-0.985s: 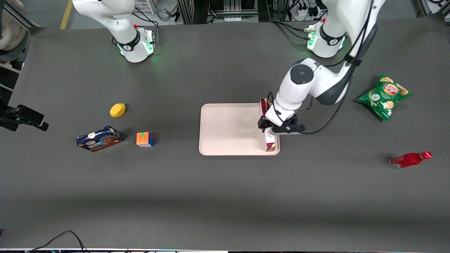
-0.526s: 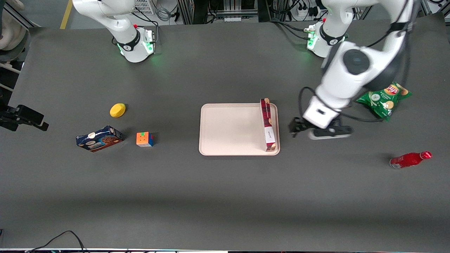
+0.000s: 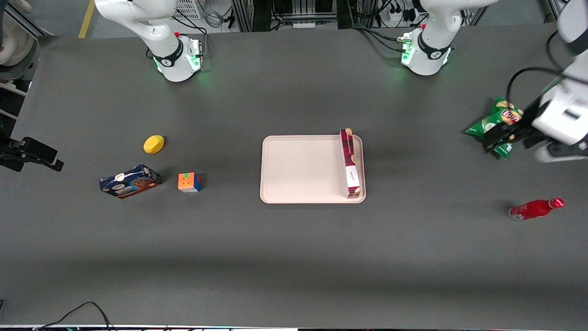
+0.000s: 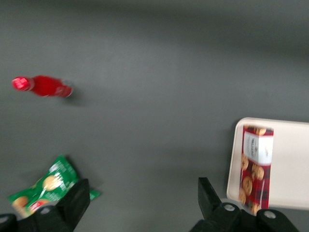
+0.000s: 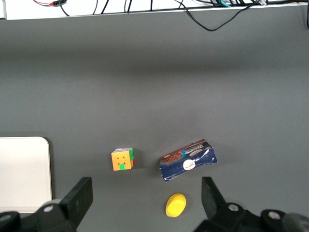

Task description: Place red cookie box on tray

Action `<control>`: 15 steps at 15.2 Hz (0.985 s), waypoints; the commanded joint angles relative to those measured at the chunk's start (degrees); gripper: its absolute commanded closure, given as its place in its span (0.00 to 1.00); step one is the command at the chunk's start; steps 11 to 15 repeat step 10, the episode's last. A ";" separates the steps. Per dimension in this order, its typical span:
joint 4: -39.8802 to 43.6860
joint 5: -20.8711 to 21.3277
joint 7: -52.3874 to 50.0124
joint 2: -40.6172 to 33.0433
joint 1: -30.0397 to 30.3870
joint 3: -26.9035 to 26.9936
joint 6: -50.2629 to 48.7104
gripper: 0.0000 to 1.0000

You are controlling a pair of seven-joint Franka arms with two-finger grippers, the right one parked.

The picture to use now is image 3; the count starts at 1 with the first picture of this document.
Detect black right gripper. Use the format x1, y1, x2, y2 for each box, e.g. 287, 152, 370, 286
0, 137, 64, 172

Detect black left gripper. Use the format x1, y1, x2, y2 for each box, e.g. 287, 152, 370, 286
482, 90, 555, 154

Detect red tartan cookie box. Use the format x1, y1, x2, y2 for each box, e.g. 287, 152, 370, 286
339, 128, 363, 199

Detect blue cookie box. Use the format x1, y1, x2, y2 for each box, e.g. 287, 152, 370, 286
99, 164, 162, 200

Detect beige plastic tray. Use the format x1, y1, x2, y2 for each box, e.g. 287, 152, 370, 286
260, 135, 367, 204

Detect green chips bag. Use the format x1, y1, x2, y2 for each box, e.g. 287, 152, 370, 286
465, 96, 525, 160

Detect red soda bottle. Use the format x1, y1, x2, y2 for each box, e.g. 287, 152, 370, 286
509, 198, 565, 222

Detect yellow lemon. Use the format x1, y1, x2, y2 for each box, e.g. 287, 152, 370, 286
143, 135, 165, 154

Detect cream rounded seat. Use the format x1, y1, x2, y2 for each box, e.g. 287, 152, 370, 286
0, 0, 35, 66

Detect colourful puzzle cube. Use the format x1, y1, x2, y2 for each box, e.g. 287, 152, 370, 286
178, 172, 201, 193

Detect yellow floor tape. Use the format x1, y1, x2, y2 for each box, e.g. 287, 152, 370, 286
78, 0, 96, 39

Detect white perforated basket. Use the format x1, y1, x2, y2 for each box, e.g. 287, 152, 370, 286
174, 0, 203, 20

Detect aluminium equipment rack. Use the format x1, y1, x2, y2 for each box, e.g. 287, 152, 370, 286
231, 0, 339, 33

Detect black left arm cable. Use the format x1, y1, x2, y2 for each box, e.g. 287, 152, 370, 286
506, 29, 575, 115

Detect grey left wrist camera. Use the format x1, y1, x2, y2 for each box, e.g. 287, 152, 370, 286
534, 142, 588, 164

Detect thin black table cable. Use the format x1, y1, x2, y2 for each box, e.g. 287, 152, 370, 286
34, 301, 113, 331

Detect black left base cables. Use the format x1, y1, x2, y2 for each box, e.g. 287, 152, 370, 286
351, 23, 406, 52

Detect black right base cable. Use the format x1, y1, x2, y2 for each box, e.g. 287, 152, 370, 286
171, 11, 209, 60

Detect grey coiled cable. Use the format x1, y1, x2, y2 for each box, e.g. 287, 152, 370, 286
204, 8, 226, 29

